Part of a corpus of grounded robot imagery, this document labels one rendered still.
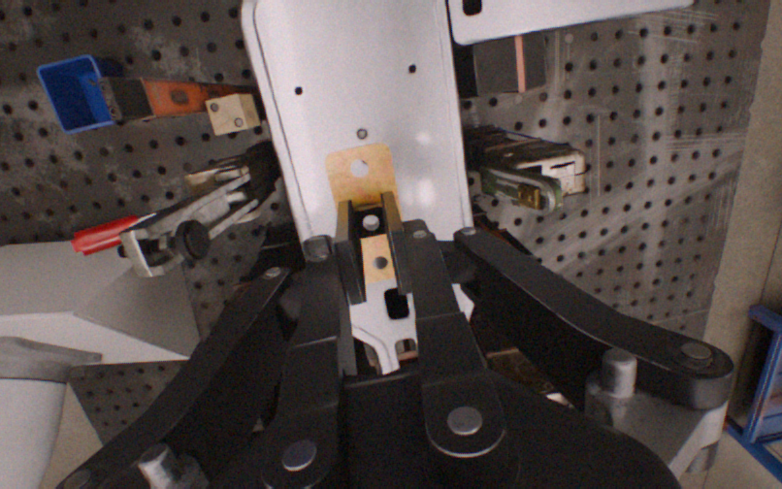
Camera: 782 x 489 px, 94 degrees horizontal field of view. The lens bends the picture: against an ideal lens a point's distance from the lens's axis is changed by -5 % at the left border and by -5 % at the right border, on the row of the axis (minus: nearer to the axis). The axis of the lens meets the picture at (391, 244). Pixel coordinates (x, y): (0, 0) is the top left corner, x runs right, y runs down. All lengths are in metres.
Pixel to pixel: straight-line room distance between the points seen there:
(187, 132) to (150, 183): 0.13
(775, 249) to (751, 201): 0.33
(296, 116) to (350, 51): 0.09
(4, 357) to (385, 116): 0.70
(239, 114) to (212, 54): 0.40
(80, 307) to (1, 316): 0.10
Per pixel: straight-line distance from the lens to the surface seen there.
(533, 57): 0.53
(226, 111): 0.42
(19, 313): 0.71
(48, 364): 0.86
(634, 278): 1.08
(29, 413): 0.85
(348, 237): 0.16
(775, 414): 2.93
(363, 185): 0.23
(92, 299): 0.68
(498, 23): 0.50
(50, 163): 0.98
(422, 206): 0.49
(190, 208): 0.35
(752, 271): 2.48
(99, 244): 0.42
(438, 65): 0.48
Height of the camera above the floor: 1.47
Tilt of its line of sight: 69 degrees down
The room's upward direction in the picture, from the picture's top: 168 degrees clockwise
